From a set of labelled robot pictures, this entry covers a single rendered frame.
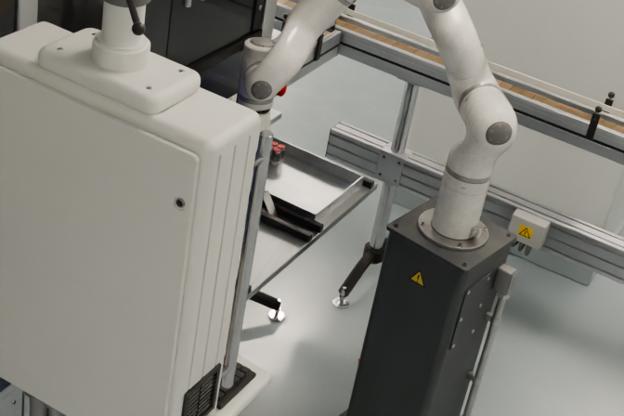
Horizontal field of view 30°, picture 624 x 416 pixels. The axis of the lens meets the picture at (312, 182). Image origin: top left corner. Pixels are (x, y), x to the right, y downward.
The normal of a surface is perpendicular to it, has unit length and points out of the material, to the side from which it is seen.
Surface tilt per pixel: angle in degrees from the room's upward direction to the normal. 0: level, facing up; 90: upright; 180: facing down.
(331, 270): 0
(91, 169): 90
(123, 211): 90
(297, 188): 0
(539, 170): 90
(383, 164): 90
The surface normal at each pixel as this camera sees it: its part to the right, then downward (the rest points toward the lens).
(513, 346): 0.16, -0.84
